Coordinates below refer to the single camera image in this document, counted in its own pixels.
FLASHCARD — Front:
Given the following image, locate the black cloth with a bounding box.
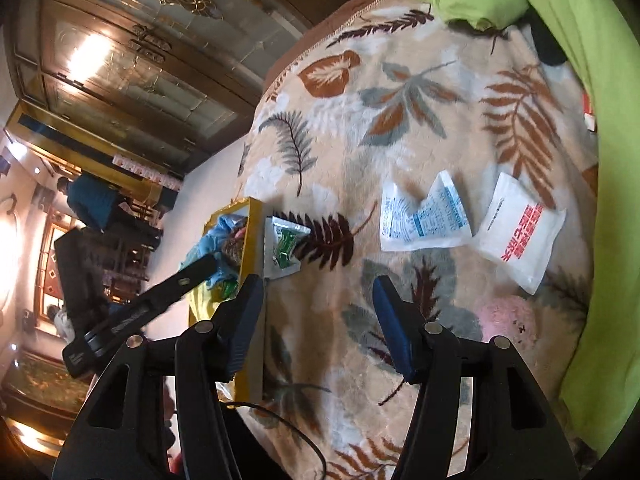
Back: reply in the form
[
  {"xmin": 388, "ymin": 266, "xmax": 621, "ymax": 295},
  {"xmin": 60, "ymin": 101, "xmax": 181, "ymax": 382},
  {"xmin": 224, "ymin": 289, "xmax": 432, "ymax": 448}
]
[{"xmin": 530, "ymin": 10, "xmax": 567, "ymax": 67}]

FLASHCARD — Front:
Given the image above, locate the dark furniture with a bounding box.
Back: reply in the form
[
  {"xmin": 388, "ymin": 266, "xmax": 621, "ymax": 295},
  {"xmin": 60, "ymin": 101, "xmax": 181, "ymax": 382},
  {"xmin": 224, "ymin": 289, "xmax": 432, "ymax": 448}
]
[{"xmin": 54, "ymin": 227, "xmax": 153, "ymax": 321}]

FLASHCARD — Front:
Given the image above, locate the green white medicine packet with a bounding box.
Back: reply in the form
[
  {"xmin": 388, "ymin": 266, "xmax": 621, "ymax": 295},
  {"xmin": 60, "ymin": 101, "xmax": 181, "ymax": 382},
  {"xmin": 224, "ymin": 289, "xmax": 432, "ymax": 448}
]
[{"xmin": 263, "ymin": 216, "xmax": 312, "ymax": 280}]

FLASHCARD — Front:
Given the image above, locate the white packet with red print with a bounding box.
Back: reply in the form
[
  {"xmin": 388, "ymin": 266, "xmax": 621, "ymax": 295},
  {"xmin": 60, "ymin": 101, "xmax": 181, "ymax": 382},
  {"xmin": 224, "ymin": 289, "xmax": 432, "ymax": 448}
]
[{"xmin": 472, "ymin": 172, "xmax": 567, "ymax": 295}]

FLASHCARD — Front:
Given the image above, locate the green quilt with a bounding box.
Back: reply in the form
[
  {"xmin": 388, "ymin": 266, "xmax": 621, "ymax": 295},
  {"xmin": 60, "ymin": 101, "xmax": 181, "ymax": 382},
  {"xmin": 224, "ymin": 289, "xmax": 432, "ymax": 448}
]
[{"xmin": 404, "ymin": 0, "xmax": 640, "ymax": 461}]

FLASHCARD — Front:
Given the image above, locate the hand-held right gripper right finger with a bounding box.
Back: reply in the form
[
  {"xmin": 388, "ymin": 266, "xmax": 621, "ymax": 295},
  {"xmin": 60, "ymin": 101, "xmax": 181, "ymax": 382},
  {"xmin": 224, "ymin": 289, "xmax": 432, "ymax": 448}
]
[{"xmin": 372, "ymin": 275, "xmax": 581, "ymax": 480}]

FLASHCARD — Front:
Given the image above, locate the yellow box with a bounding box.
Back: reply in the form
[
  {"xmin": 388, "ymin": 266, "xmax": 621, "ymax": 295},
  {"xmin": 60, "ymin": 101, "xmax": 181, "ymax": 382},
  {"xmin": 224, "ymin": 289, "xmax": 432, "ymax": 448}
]
[{"xmin": 187, "ymin": 197, "xmax": 267, "ymax": 401}]

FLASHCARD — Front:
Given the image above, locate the wooden glass door cabinet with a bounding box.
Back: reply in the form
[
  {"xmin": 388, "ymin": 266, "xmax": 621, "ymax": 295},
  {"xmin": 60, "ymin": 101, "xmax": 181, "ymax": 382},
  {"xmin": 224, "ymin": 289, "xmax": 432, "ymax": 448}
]
[{"xmin": 10, "ymin": 0, "xmax": 321, "ymax": 171}]

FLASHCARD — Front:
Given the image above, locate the white blue desiccant packet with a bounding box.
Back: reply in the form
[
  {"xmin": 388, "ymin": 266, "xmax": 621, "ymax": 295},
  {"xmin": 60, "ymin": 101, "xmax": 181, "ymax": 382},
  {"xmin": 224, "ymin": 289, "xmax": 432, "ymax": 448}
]
[
  {"xmin": 380, "ymin": 182, "xmax": 432, "ymax": 252},
  {"xmin": 412, "ymin": 170, "xmax": 473, "ymax": 248}
]

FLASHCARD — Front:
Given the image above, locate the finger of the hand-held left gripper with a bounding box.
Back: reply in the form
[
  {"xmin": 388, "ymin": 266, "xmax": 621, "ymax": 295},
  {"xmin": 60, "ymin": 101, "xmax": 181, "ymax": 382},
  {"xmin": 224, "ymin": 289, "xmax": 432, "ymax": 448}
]
[{"xmin": 62, "ymin": 254, "xmax": 219, "ymax": 377}]

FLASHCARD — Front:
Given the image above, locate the black cable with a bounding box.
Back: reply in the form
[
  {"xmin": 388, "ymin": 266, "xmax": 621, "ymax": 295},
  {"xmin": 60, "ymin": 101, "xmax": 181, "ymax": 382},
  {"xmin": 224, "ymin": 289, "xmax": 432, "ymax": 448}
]
[{"xmin": 217, "ymin": 400, "xmax": 328, "ymax": 480}]

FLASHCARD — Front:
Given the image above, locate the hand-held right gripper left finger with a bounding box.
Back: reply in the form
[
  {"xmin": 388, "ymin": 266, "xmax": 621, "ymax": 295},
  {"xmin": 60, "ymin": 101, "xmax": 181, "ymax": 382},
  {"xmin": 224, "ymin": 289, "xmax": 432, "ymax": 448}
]
[{"xmin": 52, "ymin": 274, "xmax": 265, "ymax": 480}]

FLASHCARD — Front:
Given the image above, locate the blue cloth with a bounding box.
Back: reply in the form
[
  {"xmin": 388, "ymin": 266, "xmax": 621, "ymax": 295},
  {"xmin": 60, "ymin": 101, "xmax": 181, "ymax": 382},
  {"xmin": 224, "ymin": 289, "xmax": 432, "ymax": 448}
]
[{"xmin": 180, "ymin": 215, "xmax": 248, "ymax": 286}]

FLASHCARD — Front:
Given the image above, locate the red white printed strip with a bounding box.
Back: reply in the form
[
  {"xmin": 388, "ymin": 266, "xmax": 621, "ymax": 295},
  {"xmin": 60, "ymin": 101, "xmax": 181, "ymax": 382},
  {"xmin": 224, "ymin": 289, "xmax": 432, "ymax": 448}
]
[{"xmin": 112, "ymin": 152, "xmax": 181, "ymax": 191}]

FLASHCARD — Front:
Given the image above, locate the leaf printed blanket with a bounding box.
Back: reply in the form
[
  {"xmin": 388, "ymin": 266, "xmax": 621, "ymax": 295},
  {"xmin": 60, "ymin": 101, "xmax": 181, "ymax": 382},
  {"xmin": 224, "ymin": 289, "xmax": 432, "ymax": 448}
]
[{"xmin": 237, "ymin": 0, "xmax": 601, "ymax": 480}]

